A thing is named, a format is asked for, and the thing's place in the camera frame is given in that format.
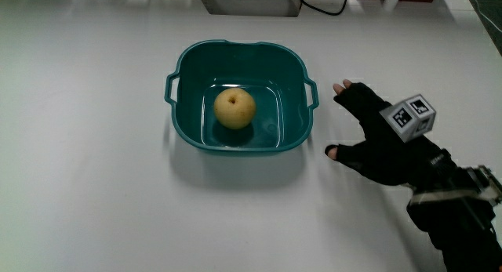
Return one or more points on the teal plastic basin plate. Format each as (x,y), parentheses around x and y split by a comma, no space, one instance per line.
(274,72)

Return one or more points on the person's right hand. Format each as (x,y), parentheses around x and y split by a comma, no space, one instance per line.
(376,154)

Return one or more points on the grey metal box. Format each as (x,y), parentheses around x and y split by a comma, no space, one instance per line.
(251,4)

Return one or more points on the yellow pear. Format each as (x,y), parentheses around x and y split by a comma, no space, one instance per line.
(234,108)

